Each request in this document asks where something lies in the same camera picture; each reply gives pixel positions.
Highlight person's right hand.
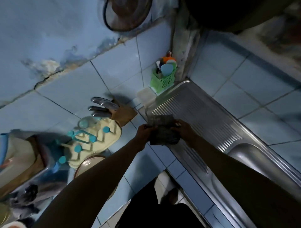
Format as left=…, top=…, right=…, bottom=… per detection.
left=172, top=119, right=199, bottom=148

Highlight person's left hand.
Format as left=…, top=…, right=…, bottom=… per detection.
left=134, top=124, right=157, bottom=152

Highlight checked dishcloth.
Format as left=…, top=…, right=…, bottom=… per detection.
left=147, top=114, right=182, bottom=146

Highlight person's left forearm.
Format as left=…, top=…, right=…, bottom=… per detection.
left=34, top=141, right=144, bottom=228

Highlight person's right forearm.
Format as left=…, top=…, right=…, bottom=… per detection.
left=190, top=138, right=301, bottom=228

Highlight person's right foot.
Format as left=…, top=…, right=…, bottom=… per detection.
left=162, top=188, right=179, bottom=205

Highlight person's black clothing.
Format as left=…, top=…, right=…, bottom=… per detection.
left=115, top=178, right=205, bottom=228

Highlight stainless steel sink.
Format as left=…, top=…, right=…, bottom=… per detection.
left=139, top=80, right=301, bottom=228

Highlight wooden knife block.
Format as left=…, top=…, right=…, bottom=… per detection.
left=110, top=100, right=138, bottom=127

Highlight cream cup rack teal knobs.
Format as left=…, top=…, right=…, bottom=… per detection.
left=55, top=116, right=123, bottom=169

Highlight clear plastic container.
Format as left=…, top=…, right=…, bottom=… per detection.
left=137, top=87, right=157, bottom=105

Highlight green plastic basket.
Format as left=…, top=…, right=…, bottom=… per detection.
left=150, top=67, right=177, bottom=94

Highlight clear glass cup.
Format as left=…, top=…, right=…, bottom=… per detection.
left=77, top=117, right=94, bottom=129

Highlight round brown-rimmed plate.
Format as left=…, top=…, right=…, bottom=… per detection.
left=73, top=155, right=118, bottom=200

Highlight light blue plastic scoop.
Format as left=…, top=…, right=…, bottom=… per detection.
left=160, top=63, right=174, bottom=77

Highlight clear cup with cutlery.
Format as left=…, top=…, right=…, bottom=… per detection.
left=18, top=181, right=67, bottom=205

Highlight small round metal strainer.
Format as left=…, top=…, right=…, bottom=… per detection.
left=103, top=0, right=153, bottom=32

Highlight large dark brown wok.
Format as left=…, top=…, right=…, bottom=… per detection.
left=183, top=0, right=294, bottom=33

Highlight translucent plastic container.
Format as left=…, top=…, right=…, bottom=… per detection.
left=0, top=134, right=38, bottom=188

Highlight blue plastic utensil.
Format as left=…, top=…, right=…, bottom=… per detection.
left=0, top=132, right=10, bottom=165

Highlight white bowl with cloth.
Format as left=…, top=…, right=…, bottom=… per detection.
left=7, top=199, right=40, bottom=220

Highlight white plate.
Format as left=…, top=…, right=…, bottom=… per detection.
left=2, top=221, right=26, bottom=228

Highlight gold lid jar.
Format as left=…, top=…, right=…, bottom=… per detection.
left=0, top=203, right=11, bottom=226

